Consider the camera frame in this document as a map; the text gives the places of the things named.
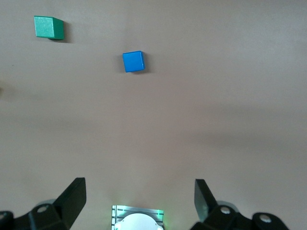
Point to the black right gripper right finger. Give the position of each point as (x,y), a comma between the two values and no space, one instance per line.
(223,220)

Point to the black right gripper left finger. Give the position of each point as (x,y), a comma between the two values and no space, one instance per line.
(60,215)

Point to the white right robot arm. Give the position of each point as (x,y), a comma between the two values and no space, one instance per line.
(139,222)

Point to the blue wooden cube block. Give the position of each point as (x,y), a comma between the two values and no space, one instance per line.
(133,61)

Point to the green wooden cube block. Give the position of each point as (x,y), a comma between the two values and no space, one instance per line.
(45,26)

